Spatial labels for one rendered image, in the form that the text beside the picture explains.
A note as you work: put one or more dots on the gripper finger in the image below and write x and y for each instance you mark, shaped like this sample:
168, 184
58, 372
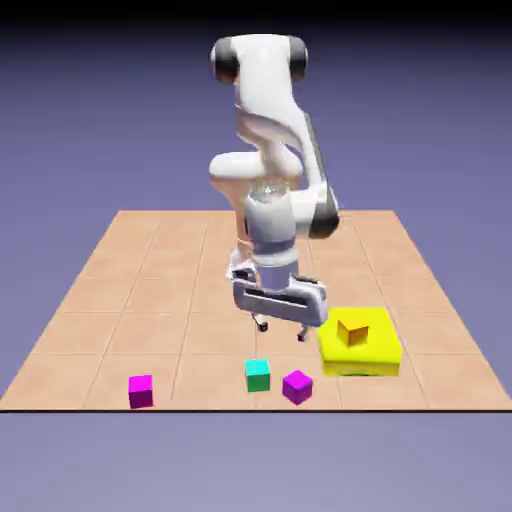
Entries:
302, 332
262, 322

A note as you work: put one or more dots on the small purple cube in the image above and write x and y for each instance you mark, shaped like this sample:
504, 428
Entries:
297, 386

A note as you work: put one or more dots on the small orange cube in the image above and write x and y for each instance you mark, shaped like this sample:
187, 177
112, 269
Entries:
352, 332

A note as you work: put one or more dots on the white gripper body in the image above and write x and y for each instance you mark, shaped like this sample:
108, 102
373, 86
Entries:
280, 300

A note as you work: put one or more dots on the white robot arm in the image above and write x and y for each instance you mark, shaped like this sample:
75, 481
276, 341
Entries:
264, 100

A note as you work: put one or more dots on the large yellow box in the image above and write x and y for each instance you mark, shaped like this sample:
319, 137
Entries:
360, 352

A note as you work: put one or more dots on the small teal cube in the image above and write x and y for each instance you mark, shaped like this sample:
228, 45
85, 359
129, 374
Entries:
258, 375

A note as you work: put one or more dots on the small magenta cube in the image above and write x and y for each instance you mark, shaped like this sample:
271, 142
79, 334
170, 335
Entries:
140, 391

